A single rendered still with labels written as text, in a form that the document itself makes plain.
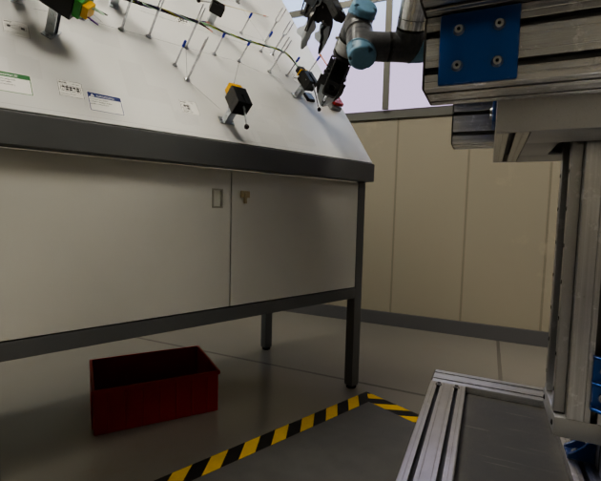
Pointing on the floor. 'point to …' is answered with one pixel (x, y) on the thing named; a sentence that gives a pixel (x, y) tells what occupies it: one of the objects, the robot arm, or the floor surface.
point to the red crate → (151, 387)
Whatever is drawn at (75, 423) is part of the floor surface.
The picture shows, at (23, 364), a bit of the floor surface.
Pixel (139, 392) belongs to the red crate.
